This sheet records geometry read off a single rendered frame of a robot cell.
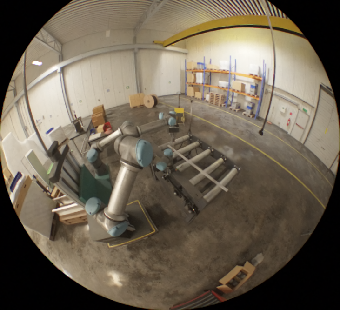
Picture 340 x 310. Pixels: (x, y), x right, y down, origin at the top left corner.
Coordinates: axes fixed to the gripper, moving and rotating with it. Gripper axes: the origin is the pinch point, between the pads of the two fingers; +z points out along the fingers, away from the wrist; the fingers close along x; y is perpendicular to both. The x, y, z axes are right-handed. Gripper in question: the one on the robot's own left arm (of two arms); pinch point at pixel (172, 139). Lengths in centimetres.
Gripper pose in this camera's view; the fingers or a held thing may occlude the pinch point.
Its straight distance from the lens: 112.3
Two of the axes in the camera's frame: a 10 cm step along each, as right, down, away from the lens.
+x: -8.7, 0.7, -4.8
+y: -4.9, -1.1, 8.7
